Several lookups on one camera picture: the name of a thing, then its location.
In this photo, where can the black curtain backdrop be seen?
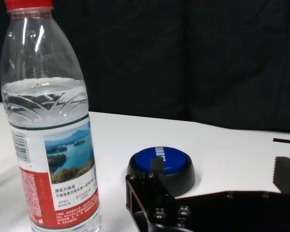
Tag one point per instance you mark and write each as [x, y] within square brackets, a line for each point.
[183, 60]

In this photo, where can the blue push button black base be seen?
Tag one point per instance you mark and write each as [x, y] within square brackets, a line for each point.
[181, 178]

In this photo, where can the clear water bottle red cap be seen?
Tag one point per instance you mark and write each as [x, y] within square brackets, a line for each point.
[46, 108]

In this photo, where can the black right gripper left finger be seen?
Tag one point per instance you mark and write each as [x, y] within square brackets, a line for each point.
[154, 198]

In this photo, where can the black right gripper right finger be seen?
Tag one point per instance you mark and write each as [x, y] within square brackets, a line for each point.
[288, 176]

